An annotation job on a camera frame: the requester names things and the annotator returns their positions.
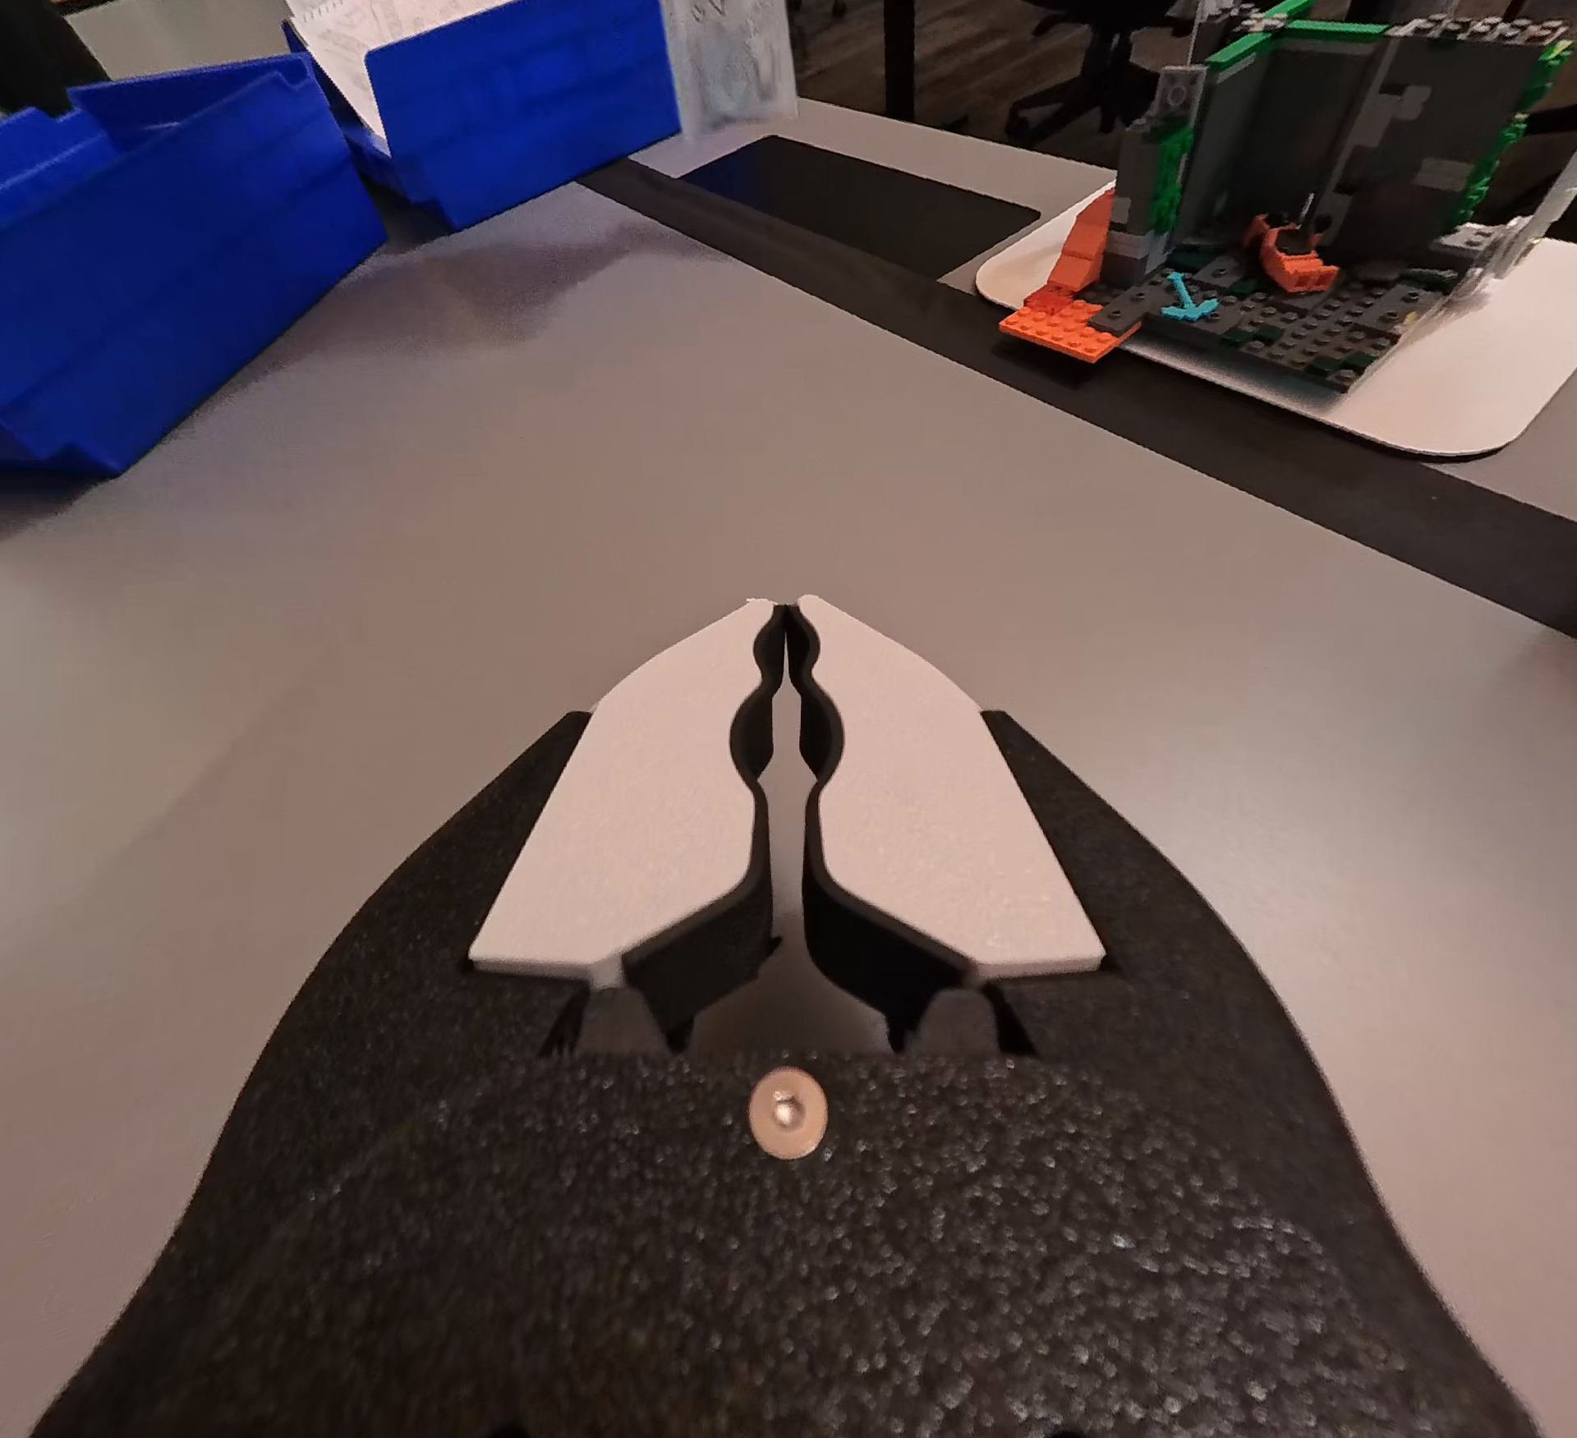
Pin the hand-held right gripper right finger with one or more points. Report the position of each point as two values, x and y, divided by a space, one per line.
938 822

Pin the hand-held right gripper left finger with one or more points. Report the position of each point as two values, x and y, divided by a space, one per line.
642 822

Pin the blue lego pickaxe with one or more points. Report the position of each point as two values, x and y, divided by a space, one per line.
1187 302

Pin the orange lego minifigure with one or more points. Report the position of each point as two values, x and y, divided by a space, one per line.
1289 252

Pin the blue plastic bin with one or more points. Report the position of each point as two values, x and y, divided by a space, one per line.
530 108
162 268

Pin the grey green lego building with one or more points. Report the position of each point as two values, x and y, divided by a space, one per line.
1294 132

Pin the torn printed paper bag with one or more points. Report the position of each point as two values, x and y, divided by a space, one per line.
728 21

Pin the white book stand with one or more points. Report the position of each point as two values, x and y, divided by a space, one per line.
1455 402

